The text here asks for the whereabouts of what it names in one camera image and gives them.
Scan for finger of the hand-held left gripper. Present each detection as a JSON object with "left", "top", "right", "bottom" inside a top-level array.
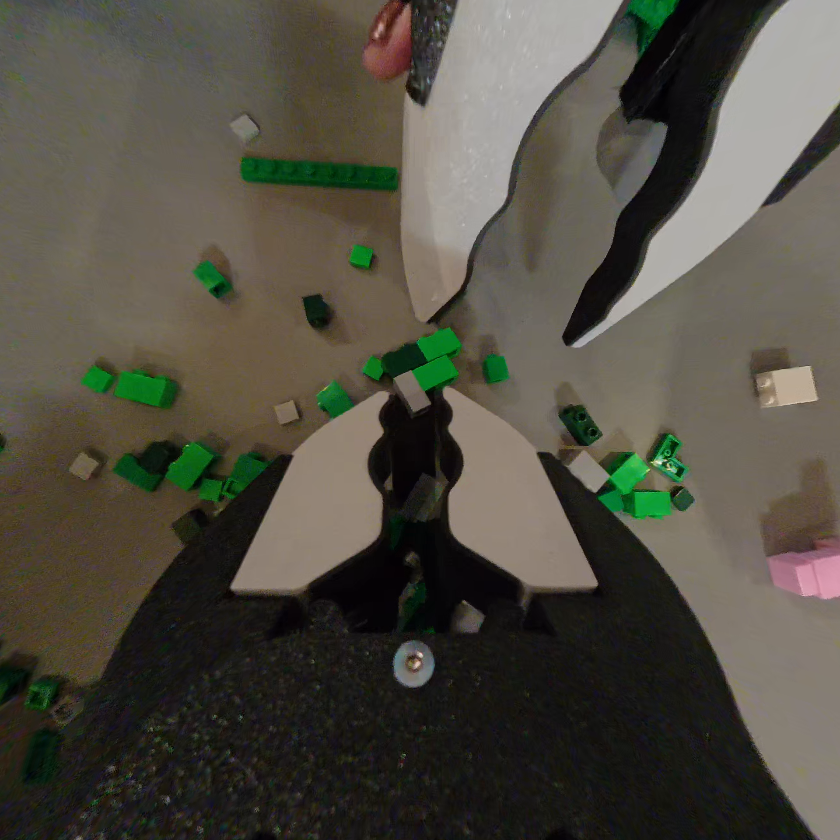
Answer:
[
  {"left": 400, "top": 0, "right": 626, "bottom": 324},
  {"left": 563, "top": 0, "right": 840, "bottom": 349}
]

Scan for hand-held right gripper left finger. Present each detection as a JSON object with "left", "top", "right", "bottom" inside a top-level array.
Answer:
[{"left": 230, "top": 391, "right": 403, "bottom": 632}]

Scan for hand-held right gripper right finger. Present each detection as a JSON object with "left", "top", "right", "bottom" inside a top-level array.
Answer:
[{"left": 425, "top": 387, "right": 599, "bottom": 632}]

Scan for small light grey brick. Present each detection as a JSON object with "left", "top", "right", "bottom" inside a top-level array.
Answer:
[{"left": 392, "top": 371, "right": 432, "bottom": 416}]

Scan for small green brick stack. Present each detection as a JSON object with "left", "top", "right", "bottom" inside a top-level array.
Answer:
[{"left": 363, "top": 327, "right": 462, "bottom": 393}]

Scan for green bricks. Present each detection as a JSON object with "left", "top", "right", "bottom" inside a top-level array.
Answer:
[{"left": 0, "top": 0, "right": 697, "bottom": 785}]

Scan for grey desk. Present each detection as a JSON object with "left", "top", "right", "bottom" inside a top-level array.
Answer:
[{"left": 0, "top": 0, "right": 840, "bottom": 840}]

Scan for person's left hand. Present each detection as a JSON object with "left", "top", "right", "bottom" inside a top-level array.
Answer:
[{"left": 363, "top": 0, "right": 416, "bottom": 81}]

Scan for long green plate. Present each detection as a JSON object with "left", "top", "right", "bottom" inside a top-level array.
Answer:
[{"left": 240, "top": 156, "right": 400, "bottom": 193}]

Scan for white brick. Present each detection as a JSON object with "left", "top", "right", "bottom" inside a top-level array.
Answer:
[{"left": 753, "top": 365, "right": 820, "bottom": 409}]

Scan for pink brick pig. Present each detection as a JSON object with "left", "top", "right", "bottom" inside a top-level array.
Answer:
[{"left": 766, "top": 537, "right": 840, "bottom": 600}]

